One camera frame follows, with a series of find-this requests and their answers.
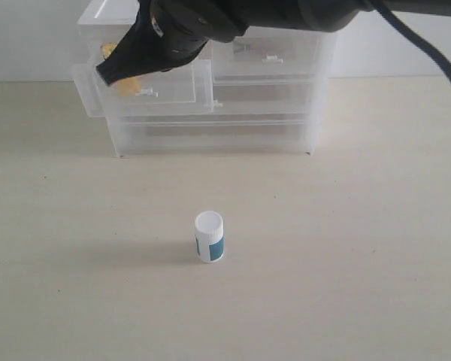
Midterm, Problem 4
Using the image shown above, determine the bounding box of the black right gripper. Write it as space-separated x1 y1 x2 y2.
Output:
95 1 247 86

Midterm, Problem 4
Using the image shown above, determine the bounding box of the yellow wedge block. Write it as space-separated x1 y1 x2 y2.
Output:
101 43 142 96

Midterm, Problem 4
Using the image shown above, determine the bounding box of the clear drawer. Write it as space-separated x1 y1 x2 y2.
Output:
108 77 319 117
211 28 328 82
71 35 213 117
107 113 319 156

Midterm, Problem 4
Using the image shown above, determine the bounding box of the white plastic drawer cabinet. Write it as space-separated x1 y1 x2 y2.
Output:
72 1 336 156

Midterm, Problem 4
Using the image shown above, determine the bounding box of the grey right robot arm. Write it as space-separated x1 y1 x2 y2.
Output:
96 0 451 86

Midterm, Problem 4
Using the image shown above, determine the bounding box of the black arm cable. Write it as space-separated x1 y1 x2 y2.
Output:
375 0 451 114

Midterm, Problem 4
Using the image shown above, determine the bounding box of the clear bottom drawer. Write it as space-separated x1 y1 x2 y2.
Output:
107 113 319 156

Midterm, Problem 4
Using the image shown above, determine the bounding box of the white teal pill bottle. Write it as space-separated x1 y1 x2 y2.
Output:
194 211 224 263

